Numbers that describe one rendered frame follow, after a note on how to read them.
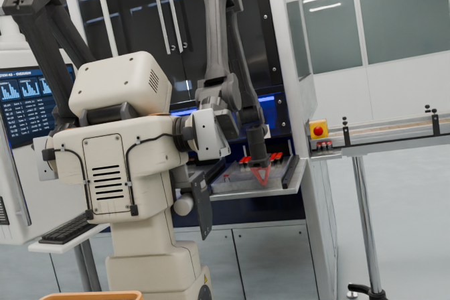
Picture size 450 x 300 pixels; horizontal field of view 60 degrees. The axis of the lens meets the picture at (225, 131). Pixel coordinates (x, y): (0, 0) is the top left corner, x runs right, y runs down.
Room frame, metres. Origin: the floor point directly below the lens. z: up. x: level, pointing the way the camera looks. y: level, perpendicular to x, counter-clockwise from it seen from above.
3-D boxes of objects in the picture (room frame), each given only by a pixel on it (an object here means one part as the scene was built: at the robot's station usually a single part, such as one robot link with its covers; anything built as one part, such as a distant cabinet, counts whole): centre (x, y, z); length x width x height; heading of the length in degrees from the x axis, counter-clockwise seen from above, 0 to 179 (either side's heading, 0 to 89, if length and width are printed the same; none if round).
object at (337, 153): (1.68, -0.43, 0.87); 0.14 x 0.13 x 0.02; 162
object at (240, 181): (1.50, -0.09, 0.90); 0.34 x 0.26 x 0.04; 161
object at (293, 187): (1.60, 0.06, 0.87); 0.70 x 0.48 x 0.02; 72
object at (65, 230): (1.56, 0.62, 0.82); 0.40 x 0.14 x 0.02; 151
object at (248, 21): (1.73, -0.08, 1.51); 0.43 x 0.01 x 0.59; 72
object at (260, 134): (1.32, -0.10, 1.07); 0.07 x 0.06 x 0.07; 162
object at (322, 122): (1.65, -0.40, 1.00); 0.08 x 0.07 x 0.07; 162
